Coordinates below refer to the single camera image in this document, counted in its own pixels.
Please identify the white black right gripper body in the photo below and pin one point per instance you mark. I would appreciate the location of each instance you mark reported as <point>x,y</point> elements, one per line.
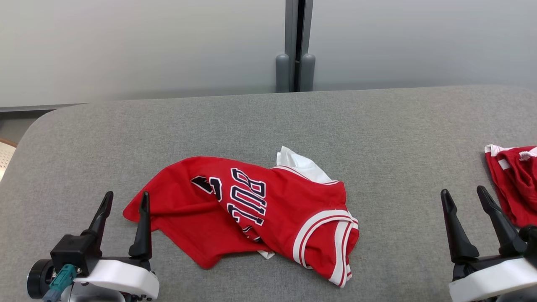
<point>491,281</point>

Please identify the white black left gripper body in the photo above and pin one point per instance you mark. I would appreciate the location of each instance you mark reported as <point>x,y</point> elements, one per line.
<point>126,277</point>

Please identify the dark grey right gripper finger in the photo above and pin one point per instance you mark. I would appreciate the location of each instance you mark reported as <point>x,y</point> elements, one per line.
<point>503,230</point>
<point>459,235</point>

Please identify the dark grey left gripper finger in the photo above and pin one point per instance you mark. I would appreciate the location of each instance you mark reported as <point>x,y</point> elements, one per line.
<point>102,220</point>
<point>143,235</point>

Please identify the red shorts with white stripe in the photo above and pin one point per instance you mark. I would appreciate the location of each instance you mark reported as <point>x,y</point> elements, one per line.
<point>518,188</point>

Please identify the white woven laundry basket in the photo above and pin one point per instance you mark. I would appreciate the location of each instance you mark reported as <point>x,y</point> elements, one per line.
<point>5,157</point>

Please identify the red basketball jersey with lettering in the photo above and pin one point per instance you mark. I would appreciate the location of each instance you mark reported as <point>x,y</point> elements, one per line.
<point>293,209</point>

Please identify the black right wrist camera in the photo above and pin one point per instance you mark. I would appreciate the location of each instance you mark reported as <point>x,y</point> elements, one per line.
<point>530,243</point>

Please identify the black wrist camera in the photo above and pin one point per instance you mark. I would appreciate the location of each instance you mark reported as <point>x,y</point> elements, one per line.
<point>71,251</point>
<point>530,243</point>

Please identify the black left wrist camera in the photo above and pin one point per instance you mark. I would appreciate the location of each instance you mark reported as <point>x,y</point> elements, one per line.
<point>71,251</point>

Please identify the grey partition post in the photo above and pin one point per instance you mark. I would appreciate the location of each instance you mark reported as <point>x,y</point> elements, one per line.
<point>295,71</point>

